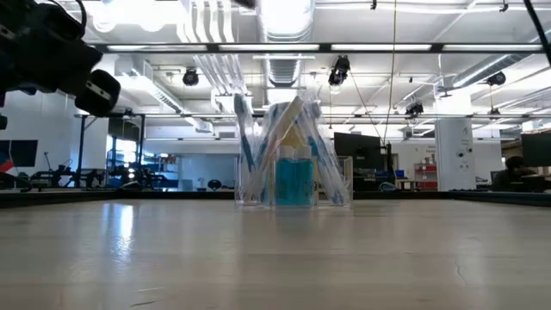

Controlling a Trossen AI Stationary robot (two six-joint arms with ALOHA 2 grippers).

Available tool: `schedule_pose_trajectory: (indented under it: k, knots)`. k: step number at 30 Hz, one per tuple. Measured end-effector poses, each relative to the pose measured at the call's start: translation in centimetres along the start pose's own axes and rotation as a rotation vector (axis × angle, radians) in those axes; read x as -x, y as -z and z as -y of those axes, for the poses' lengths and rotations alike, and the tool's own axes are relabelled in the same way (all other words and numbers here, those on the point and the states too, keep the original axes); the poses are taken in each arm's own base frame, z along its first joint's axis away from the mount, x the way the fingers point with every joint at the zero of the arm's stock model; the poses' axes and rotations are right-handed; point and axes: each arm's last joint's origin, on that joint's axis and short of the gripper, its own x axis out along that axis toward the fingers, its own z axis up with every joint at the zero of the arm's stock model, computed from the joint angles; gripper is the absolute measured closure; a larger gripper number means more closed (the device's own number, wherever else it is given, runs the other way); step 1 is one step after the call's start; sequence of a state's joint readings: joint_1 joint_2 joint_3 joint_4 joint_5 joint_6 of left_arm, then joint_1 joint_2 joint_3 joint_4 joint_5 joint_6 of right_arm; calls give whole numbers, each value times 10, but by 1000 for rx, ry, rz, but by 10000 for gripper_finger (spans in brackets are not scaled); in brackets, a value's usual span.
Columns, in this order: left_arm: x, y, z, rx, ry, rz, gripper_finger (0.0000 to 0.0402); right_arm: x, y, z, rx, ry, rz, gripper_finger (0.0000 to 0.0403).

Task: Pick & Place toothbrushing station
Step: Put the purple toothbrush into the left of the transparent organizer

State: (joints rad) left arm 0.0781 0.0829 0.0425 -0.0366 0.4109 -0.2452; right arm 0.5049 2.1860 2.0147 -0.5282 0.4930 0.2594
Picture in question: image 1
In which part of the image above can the teal mouthwash bottle white cap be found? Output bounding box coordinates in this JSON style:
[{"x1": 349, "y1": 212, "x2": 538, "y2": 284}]
[
  {"x1": 295, "y1": 146, "x2": 316, "y2": 207},
  {"x1": 275, "y1": 146, "x2": 299, "y2": 207}
]

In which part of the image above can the orange white toothbrush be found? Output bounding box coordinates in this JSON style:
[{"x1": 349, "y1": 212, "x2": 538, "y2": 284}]
[{"x1": 251, "y1": 95, "x2": 306, "y2": 203}]

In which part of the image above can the thin hanging black cable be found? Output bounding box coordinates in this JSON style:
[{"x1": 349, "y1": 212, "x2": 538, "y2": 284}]
[{"x1": 381, "y1": 0, "x2": 398, "y2": 147}]

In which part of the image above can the black aluminium table frame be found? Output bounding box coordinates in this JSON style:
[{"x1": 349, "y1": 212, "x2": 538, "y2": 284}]
[{"x1": 0, "y1": 187, "x2": 551, "y2": 208}]

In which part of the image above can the dark wall screen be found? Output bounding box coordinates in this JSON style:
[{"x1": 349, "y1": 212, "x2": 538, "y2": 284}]
[{"x1": 0, "y1": 139, "x2": 39, "y2": 168}]

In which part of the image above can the yellow wipes canister white lid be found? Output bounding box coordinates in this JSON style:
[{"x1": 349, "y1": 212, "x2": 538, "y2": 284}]
[{"x1": 269, "y1": 102, "x2": 319, "y2": 203}]

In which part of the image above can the black computer monitor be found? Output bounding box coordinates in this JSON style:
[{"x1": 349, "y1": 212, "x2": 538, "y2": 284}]
[
  {"x1": 520, "y1": 131, "x2": 551, "y2": 169},
  {"x1": 333, "y1": 132, "x2": 383, "y2": 190}
]

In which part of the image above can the silver ventilation duct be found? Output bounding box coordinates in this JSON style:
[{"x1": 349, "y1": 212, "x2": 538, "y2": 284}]
[{"x1": 257, "y1": 0, "x2": 316, "y2": 90}]

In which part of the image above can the red storage shelf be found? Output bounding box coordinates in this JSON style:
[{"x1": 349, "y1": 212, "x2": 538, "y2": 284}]
[{"x1": 412, "y1": 162, "x2": 438, "y2": 191}]

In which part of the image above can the person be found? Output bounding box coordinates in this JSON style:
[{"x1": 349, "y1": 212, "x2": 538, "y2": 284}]
[{"x1": 490, "y1": 155, "x2": 539, "y2": 193}]

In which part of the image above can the black metal rack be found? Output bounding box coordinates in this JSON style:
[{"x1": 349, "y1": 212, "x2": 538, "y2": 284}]
[{"x1": 73, "y1": 111, "x2": 147, "y2": 189}]

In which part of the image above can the clear acrylic organizer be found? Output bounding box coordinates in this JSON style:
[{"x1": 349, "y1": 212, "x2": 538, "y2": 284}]
[{"x1": 234, "y1": 155, "x2": 354, "y2": 210}]

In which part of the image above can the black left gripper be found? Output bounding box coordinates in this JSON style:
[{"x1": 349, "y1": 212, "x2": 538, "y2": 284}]
[{"x1": 0, "y1": 0, "x2": 121, "y2": 118}]

